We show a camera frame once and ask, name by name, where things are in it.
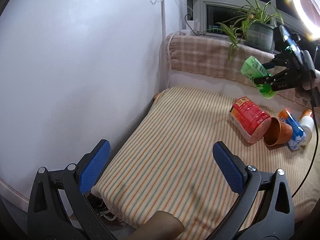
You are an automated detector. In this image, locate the green plastic cup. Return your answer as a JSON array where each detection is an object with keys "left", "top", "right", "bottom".
[{"left": 240, "top": 56, "right": 276, "bottom": 99}]

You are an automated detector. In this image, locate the white cup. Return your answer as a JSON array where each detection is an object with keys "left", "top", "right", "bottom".
[{"left": 299, "top": 109, "right": 315, "bottom": 146}]

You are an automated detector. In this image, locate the orange paper cup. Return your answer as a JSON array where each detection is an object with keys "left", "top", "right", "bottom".
[{"left": 263, "top": 117, "right": 293, "bottom": 147}]

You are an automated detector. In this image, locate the grey plant pot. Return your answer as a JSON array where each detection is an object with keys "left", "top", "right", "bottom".
[{"left": 245, "top": 22, "right": 273, "bottom": 53}]

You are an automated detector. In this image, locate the black shoe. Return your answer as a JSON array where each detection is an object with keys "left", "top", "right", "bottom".
[{"left": 86, "top": 193, "right": 122, "bottom": 223}]

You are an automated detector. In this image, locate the green spider plant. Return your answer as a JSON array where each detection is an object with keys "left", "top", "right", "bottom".
[{"left": 200, "top": 0, "right": 284, "bottom": 61}]

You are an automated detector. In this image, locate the beige plaid blanket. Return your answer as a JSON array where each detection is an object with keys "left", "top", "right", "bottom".
[{"left": 165, "top": 34, "right": 310, "bottom": 111}]

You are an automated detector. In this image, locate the brown cardboard tube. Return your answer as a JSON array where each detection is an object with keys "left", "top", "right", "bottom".
[{"left": 125, "top": 211, "right": 184, "bottom": 240}]

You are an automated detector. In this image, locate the striped cream cushion cover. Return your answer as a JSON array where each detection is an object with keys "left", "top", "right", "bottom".
[{"left": 92, "top": 86, "right": 319, "bottom": 239}]

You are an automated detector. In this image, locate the white power adapter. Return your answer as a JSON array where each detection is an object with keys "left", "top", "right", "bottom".
[{"left": 184, "top": 14, "right": 200, "bottom": 35}]

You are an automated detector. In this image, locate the black cable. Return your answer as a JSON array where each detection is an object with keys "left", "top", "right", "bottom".
[{"left": 291, "top": 67, "right": 320, "bottom": 198}]

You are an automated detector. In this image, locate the ring light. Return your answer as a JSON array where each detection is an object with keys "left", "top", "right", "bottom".
[{"left": 285, "top": 0, "right": 319, "bottom": 41}]

